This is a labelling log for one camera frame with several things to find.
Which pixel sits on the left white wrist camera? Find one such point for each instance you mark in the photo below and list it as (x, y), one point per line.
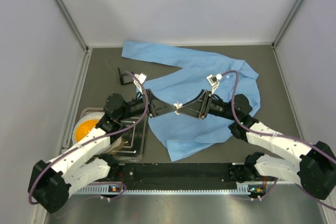
(139, 80)

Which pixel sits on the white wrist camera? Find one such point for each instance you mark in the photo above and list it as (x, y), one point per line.
(213, 80)
(139, 80)

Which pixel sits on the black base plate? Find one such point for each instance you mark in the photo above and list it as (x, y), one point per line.
(181, 176)

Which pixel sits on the grey slotted cable duct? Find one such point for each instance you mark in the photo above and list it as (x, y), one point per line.
(113, 190)

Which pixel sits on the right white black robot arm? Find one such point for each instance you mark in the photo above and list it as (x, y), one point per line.
(311, 166)

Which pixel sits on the silver crystal brooch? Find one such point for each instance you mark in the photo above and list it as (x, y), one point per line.
(178, 106)

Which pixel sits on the light blue button shirt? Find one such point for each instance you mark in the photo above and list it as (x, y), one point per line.
(181, 134)

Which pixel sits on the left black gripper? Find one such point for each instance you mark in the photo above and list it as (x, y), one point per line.
(150, 103)

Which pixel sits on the small black frame stand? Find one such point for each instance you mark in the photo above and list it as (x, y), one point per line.
(125, 79)

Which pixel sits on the orange ball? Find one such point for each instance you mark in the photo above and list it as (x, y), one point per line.
(84, 128)

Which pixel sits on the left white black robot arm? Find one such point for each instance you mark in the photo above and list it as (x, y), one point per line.
(53, 182)

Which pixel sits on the steel tray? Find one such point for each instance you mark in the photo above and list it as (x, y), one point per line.
(132, 143)

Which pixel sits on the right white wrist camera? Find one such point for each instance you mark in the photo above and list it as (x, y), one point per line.
(213, 80)

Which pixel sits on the white bowl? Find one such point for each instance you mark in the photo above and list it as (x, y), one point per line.
(116, 146)

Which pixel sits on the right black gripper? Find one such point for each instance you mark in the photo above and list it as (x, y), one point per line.
(206, 104)

